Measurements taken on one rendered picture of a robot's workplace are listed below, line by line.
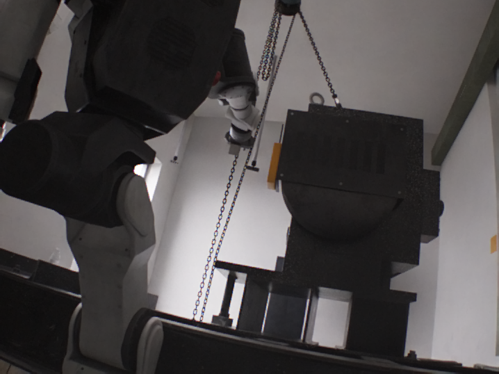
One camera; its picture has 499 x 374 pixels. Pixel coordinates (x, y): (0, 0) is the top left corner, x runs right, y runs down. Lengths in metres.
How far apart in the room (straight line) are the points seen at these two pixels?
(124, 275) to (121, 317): 0.10
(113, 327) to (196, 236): 3.32
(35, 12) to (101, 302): 0.56
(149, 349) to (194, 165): 3.66
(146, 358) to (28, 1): 0.72
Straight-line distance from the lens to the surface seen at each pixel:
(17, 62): 0.69
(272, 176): 1.38
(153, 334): 0.86
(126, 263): 0.75
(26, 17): 0.72
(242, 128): 1.45
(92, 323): 0.87
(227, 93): 0.90
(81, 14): 0.80
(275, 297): 1.99
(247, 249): 3.93
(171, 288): 4.10
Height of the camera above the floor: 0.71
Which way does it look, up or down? 22 degrees up
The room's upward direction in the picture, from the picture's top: 13 degrees clockwise
